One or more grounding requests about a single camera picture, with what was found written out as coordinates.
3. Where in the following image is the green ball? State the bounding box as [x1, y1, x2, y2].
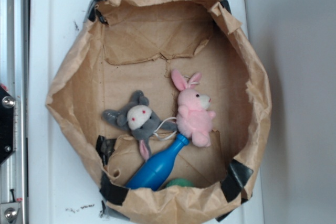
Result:
[165, 178, 194, 188]

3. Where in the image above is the pink plush rabbit toy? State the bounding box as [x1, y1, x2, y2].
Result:
[171, 69, 216, 147]

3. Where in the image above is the grey plush donkey toy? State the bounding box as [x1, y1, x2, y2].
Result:
[102, 90, 177, 161]

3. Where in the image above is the brown paper bag bin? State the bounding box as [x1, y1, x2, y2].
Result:
[46, 0, 271, 223]

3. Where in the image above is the blue plastic bottle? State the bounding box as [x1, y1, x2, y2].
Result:
[125, 134, 189, 191]

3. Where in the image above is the black bracket with bolt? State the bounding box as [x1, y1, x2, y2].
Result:
[0, 83, 17, 165]

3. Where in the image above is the aluminium frame rail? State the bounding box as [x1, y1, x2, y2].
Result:
[1, 0, 29, 223]

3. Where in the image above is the lower metal bracket bolt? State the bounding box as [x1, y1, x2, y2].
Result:
[0, 189, 22, 224]

